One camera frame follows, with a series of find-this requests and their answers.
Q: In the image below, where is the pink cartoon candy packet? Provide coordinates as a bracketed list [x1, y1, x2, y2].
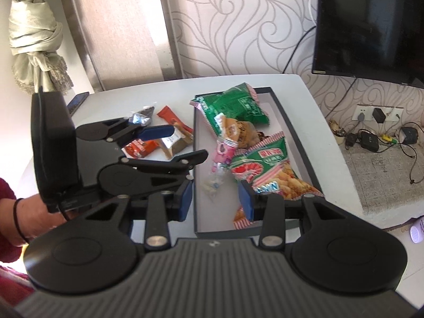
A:
[211, 138, 238, 174]

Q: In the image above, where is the orange peanut snack bag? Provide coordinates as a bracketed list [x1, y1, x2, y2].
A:
[215, 113, 264, 149]

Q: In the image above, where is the black set-top box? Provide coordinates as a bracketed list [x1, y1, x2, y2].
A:
[358, 131, 379, 153]

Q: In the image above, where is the small white candy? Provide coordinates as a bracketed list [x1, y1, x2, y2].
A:
[201, 173, 223, 200]

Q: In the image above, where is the dark shallow tray box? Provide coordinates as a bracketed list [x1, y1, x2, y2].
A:
[192, 86, 325, 239]

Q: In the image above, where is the brown labelled snack packet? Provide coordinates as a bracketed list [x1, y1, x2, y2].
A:
[157, 124, 193, 159]

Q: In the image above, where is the black hair tie wristband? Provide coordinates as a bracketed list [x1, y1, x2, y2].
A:
[12, 198, 30, 244]

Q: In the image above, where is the gold smartphone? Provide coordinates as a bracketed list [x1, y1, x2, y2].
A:
[67, 92, 90, 116]

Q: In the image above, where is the red chocolate wafer bar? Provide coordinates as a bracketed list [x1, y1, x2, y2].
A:
[157, 105, 193, 133]

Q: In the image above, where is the green pea snack bag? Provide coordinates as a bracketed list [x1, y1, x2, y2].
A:
[190, 83, 270, 136]

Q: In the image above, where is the green fringed curtain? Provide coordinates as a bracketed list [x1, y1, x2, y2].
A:
[9, 0, 73, 95]

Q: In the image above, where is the black wall television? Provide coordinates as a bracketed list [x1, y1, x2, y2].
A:
[312, 0, 423, 88]

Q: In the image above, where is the person's left hand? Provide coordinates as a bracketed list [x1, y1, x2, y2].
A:
[11, 195, 66, 246]

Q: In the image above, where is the clear sunflower seed packet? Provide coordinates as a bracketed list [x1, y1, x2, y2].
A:
[128, 105, 154, 127]

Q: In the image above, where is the green shrimp chips bag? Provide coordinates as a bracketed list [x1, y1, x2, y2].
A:
[229, 131, 325, 231]

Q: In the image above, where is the white wall power outlet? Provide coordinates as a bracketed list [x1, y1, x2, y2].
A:
[351, 105, 404, 123]

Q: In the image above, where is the orange red snack packet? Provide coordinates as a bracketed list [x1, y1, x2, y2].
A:
[122, 139, 159, 159]

